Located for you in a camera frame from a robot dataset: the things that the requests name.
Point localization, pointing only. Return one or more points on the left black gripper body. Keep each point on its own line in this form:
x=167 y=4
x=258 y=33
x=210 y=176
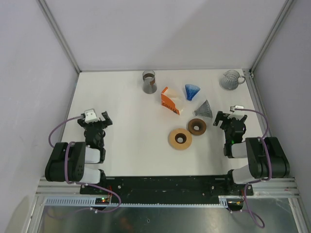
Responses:
x=99 y=125

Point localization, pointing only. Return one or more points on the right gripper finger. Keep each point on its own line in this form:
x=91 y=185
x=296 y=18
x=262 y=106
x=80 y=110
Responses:
x=219 y=117
x=243 y=119

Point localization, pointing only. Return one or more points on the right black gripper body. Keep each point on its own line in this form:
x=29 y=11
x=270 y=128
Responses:
x=225 y=124

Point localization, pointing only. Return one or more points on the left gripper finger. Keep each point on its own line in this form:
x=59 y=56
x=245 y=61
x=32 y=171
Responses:
x=81 y=122
x=107 y=120

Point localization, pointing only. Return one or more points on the clear glass dripper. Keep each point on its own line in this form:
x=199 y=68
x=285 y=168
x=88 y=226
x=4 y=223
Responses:
x=204 y=110

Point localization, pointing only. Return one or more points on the glass server pitcher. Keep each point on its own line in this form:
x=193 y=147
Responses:
x=231 y=80

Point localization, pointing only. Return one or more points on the glass carafe with brown band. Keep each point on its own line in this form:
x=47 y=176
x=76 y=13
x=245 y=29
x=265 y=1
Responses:
x=149 y=82

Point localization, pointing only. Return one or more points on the orange coffee filter box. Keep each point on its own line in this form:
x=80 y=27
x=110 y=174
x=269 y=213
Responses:
x=172 y=100

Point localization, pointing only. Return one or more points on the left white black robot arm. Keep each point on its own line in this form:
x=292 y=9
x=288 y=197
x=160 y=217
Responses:
x=67 y=162

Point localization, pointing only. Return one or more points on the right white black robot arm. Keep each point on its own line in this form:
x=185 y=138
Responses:
x=265 y=156

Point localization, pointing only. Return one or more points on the blue glass dripper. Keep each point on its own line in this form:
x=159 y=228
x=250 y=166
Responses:
x=191 y=91

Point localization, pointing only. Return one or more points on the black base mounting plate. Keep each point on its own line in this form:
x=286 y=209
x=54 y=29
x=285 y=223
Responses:
x=172 y=189

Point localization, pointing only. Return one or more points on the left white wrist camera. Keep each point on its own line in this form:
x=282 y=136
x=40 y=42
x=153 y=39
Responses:
x=90 y=116

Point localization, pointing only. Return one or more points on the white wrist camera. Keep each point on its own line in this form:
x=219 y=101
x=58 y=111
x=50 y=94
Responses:
x=236 y=108
x=90 y=116

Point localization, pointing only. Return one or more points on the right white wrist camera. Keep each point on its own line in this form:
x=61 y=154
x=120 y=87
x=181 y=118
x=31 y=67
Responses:
x=236 y=108

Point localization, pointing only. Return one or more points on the white slotted cable duct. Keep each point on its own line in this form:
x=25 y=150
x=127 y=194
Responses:
x=98 y=202

